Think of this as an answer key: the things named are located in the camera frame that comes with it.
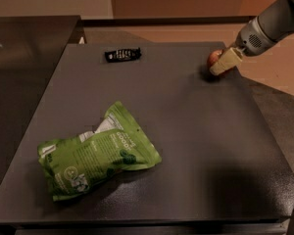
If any black snack wrapper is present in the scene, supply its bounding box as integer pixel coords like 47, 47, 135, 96
105, 48, 142, 63

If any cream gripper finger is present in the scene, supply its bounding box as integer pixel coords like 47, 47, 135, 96
209, 47, 243, 76

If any red apple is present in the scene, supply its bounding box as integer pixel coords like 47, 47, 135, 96
207, 49, 223, 68

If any green rice chip bag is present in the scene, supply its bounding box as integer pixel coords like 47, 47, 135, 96
37, 102, 162, 202

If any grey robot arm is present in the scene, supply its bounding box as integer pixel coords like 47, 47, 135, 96
207, 0, 294, 76

